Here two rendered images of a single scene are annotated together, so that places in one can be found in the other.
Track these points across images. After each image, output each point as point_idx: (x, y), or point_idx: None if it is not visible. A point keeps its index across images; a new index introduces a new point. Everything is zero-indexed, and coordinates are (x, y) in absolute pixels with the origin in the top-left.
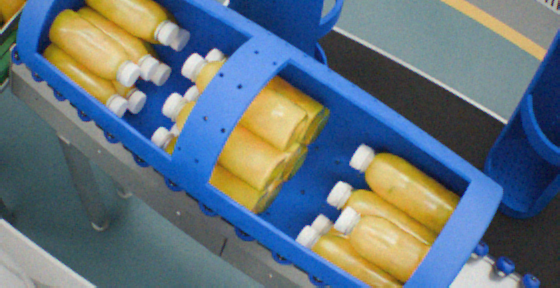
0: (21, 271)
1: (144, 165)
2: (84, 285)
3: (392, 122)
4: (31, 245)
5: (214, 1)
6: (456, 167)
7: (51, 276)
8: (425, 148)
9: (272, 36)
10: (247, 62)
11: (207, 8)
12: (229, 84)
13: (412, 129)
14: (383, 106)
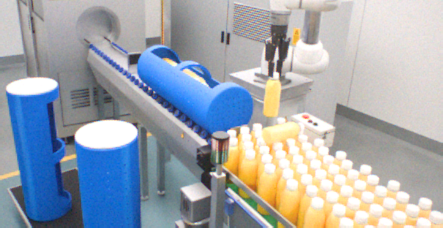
0: (263, 52)
1: None
2: (247, 81)
3: (160, 58)
4: (261, 100)
5: (183, 81)
6: (151, 53)
7: (256, 83)
8: (156, 55)
9: (173, 74)
10: (186, 63)
11: (187, 74)
12: (193, 62)
13: (155, 59)
14: (157, 64)
